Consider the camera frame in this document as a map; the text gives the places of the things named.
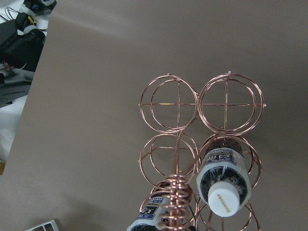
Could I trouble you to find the copper wire bottle basket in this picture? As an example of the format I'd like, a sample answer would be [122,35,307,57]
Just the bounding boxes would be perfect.
[138,72,265,231]

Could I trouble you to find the tea bottle in basket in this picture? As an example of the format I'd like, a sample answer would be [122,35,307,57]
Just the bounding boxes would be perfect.
[126,184,193,231]
[196,138,252,217]

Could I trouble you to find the black open case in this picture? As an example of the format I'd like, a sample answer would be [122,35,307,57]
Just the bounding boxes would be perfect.
[0,20,46,107]

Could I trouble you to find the white cup rack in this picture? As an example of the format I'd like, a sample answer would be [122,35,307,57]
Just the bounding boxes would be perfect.
[24,219,60,231]

